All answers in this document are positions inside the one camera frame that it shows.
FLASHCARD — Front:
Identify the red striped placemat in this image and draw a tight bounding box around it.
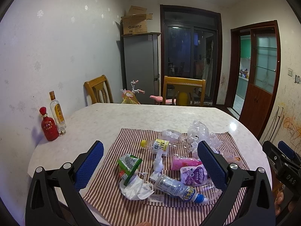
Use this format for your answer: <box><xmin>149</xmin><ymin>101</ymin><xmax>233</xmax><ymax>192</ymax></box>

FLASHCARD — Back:
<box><xmin>83</xmin><ymin>128</ymin><xmax>251</xmax><ymax>226</ymax></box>

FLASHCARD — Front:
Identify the dark sliding balcony door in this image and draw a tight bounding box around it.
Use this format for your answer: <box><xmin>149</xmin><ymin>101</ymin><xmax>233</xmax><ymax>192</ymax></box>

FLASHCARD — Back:
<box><xmin>160</xmin><ymin>5</ymin><xmax>222</xmax><ymax>106</ymax></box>

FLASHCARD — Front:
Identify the Galanz cardboard box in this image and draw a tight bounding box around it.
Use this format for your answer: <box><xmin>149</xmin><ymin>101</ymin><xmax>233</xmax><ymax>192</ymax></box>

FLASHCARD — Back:
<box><xmin>121</xmin><ymin>6</ymin><xmax>153</xmax><ymax>35</ymax></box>

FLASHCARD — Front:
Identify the crushed clear plastic bottle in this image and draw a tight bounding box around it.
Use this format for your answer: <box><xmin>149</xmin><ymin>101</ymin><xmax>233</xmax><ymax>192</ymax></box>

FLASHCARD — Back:
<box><xmin>158</xmin><ymin>129</ymin><xmax>185</xmax><ymax>143</ymax></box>

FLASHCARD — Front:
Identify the clear glass liquor bottle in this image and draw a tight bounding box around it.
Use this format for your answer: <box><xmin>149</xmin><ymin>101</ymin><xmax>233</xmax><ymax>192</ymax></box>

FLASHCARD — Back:
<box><xmin>49</xmin><ymin>91</ymin><xmax>66</xmax><ymax>136</ymax></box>

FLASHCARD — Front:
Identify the white tissue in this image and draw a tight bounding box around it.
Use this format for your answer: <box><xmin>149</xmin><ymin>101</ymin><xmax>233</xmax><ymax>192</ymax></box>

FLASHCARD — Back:
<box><xmin>150</xmin><ymin>150</ymin><xmax>164</xmax><ymax>181</ymax></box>

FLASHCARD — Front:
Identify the purple grape jelly pouch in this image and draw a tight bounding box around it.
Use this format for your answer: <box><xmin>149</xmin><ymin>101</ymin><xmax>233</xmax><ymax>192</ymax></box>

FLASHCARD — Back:
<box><xmin>180</xmin><ymin>164</ymin><xmax>210</xmax><ymax>187</ymax></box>

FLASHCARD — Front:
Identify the person right hand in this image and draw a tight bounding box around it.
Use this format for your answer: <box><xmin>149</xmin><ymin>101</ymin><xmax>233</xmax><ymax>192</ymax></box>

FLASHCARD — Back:
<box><xmin>274</xmin><ymin>190</ymin><xmax>284</xmax><ymax>216</ymax></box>

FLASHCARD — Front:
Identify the brown wooden kitchen door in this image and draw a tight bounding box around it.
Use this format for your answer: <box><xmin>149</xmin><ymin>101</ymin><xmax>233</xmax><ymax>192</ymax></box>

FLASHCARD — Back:
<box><xmin>225</xmin><ymin>20</ymin><xmax>281</xmax><ymax>139</ymax></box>

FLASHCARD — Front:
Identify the blue cap plastic bottle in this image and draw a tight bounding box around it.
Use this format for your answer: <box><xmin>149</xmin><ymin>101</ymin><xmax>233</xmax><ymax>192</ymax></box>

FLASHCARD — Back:
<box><xmin>154</xmin><ymin>174</ymin><xmax>209</xmax><ymax>205</ymax></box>

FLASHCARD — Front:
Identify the pink children bicycle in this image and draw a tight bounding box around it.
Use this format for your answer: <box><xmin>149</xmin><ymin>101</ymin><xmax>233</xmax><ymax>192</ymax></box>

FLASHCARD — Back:
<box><xmin>131</xmin><ymin>80</ymin><xmax>163</xmax><ymax>105</ymax></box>

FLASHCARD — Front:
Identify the wooden chair far side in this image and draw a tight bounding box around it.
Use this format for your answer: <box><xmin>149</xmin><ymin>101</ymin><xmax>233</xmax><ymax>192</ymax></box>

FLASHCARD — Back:
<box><xmin>162</xmin><ymin>76</ymin><xmax>206</xmax><ymax>107</ymax></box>

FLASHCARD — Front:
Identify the pink yogurt bottle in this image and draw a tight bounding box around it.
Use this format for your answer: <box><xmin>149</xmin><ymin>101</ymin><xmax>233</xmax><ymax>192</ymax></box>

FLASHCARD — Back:
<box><xmin>171</xmin><ymin>157</ymin><xmax>202</xmax><ymax>170</ymax></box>

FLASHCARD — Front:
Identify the clear plastic bag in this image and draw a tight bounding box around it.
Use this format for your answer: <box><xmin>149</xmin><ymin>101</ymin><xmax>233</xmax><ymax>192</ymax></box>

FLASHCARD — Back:
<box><xmin>187</xmin><ymin>120</ymin><xmax>222</xmax><ymax>153</ymax></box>

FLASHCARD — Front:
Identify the green snack wrapper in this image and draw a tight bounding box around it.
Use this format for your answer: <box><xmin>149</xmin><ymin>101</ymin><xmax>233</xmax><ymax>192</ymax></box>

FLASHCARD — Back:
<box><xmin>117</xmin><ymin>154</ymin><xmax>142</xmax><ymax>186</ymax></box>

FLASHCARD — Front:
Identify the red ceramic liquor bottle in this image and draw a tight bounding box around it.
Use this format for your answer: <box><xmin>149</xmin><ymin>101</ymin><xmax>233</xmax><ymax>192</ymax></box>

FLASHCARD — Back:
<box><xmin>39</xmin><ymin>107</ymin><xmax>59</xmax><ymax>141</ymax></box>

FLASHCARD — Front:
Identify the yellow cap clear bottle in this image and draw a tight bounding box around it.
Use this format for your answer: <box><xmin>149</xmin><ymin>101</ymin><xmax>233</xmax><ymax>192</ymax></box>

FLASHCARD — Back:
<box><xmin>140</xmin><ymin>138</ymin><xmax>191</xmax><ymax>157</ymax></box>

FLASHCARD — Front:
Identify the white face mask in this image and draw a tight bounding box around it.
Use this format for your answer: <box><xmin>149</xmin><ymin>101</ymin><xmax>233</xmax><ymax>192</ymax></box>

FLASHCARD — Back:
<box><xmin>119</xmin><ymin>172</ymin><xmax>155</xmax><ymax>201</ymax></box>

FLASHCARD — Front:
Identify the wooden chair by wall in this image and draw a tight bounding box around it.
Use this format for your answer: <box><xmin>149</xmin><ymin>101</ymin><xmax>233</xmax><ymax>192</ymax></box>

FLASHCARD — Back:
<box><xmin>84</xmin><ymin>75</ymin><xmax>113</xmax><ymax>104</ymax></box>

